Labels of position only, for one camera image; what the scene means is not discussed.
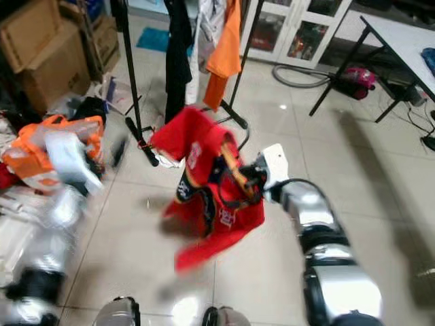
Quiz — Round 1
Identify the dark clothes hanger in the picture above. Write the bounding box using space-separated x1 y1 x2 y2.
211 122 266 208

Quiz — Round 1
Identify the red mesh jersey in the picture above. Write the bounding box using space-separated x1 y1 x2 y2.
150 105 266 274

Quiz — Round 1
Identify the blue denim garment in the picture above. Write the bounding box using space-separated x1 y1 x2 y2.
421 48 435 89

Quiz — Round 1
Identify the orange garment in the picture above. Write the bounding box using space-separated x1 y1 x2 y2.
204 0 243 113

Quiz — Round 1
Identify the silver robot right leg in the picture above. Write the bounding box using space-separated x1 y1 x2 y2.
201 306 252 326

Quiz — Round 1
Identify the black garment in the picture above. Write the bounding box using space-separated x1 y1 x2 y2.
164 0 194 123

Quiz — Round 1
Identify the magenta vacuum cleaner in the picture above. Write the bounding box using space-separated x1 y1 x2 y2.
336 67 378 101

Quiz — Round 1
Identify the red garment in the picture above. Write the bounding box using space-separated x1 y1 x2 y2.
0 163 21 192

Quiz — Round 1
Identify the white patterned garment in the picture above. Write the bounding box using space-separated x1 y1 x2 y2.
190 0 222 75

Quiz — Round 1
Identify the white glass door cabinet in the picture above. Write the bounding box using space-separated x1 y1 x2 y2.
241 0 354 65

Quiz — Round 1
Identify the teal floor mat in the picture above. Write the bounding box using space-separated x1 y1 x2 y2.
137 27 171 54

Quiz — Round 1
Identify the black fabric case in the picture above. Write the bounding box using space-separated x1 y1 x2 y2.
71 97 106 123

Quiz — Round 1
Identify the large brown cardboard box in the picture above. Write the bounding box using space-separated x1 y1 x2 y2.
0 0 92 114

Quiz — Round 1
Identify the grey vacuum hose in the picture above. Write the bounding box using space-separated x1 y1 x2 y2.
272 63 341 89

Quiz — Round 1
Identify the chrome rail clothes rack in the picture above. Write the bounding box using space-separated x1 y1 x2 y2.
112 0 266 167

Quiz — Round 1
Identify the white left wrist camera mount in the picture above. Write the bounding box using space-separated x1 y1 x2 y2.
44 131 103 196

